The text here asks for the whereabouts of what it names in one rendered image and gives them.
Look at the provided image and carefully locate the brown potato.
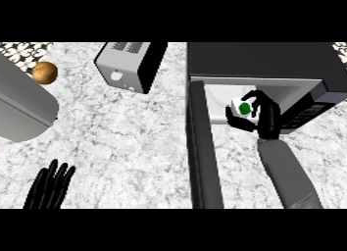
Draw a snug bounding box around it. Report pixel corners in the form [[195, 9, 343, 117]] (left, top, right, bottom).
[[33, 61, 59, 85]]

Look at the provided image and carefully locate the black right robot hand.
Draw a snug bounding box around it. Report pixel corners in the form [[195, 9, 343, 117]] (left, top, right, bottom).
[[225, 89, 283, 140]]

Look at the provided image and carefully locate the dark grey microwave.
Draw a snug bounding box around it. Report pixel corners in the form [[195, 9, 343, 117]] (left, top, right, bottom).
[[186, 42, 347, 135]]

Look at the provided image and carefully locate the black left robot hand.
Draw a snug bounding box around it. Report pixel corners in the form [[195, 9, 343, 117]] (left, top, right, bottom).
[[22, 159, 79, 210]]

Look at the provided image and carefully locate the silver toaster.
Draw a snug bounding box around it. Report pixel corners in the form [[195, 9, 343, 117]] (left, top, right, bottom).
[[95, 42, 170, 95]]

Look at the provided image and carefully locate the large grey rounded appliance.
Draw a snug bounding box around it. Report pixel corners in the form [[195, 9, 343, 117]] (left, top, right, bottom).
[[0, 43, 61, 143]]

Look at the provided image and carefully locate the dark grey microwave door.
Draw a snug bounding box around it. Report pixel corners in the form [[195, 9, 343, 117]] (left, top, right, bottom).
[[185, 80, 226, 210]]

